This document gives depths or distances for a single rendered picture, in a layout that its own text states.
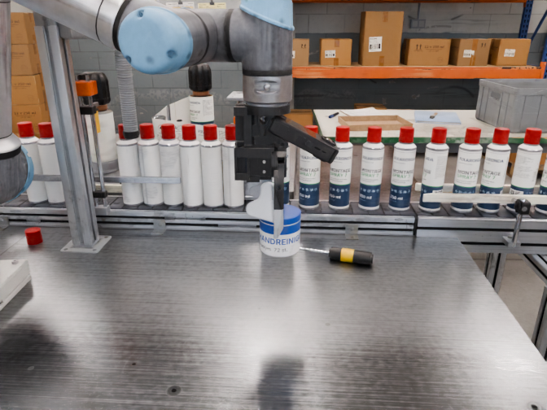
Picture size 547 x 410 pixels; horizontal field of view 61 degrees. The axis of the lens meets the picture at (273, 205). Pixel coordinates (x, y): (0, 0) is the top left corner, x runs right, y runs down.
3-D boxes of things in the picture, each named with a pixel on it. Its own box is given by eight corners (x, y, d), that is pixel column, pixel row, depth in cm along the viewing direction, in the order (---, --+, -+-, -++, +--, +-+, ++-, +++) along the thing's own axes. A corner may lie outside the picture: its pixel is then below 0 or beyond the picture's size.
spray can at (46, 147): (73, 198, 123) (60, 120, 115) (63, 205, 118) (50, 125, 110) (54, 197, 123) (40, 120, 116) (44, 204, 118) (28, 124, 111)
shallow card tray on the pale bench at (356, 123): (397, 120, 259) (397, 115, 258) (413, 130, 237) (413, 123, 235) (337, 122, 256) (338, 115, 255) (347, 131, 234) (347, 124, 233)
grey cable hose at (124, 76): (142, 136, 104) (131, 37, 97) (137, 139, 101) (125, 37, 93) (126, 136, 105) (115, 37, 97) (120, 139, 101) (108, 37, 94)
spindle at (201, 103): (217, 139, 178) (213, 62, 168) (213, 145, 170) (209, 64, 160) (194, 139, 179) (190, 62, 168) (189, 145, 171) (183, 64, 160)
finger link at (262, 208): (247, 237, 75) (247, 181, 75) (282, 238, 75) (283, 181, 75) (245, 240, 72) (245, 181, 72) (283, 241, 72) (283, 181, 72)
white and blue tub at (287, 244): (299, 239, 83) (299, 203, 81) (300, 258, 77) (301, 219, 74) (260, 239, 83) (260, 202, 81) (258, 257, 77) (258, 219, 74)
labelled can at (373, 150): (377, 204, 119) (384, 124, 111) (380, 211, 114) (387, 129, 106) (356, 203, 119) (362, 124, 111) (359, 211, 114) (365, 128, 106)
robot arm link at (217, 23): (142, 6, 63) (219, 6, 60) (176, 7, 73) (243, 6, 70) (148, 67, 66) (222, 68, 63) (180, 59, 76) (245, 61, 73)
